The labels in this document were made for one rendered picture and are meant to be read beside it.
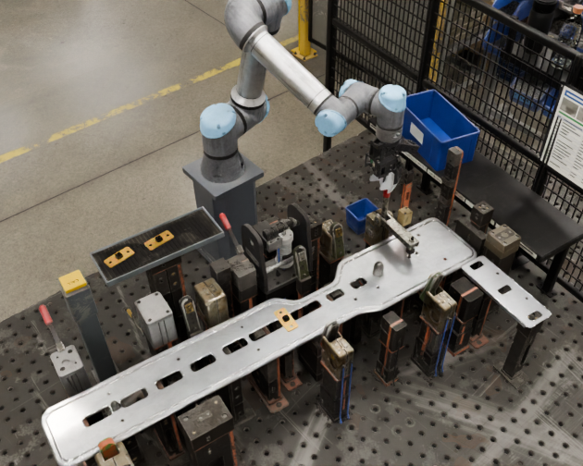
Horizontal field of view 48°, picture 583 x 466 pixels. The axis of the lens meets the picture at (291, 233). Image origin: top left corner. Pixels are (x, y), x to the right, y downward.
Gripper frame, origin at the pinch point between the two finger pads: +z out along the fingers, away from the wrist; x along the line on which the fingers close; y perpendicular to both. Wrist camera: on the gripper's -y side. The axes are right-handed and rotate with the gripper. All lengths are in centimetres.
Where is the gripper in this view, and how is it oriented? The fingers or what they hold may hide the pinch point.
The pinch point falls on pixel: (387, 186)
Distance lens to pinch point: 207.6
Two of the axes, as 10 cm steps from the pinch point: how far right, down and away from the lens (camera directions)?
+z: 0.1, 7.1, 7.0
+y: -8.4, 3.8, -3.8
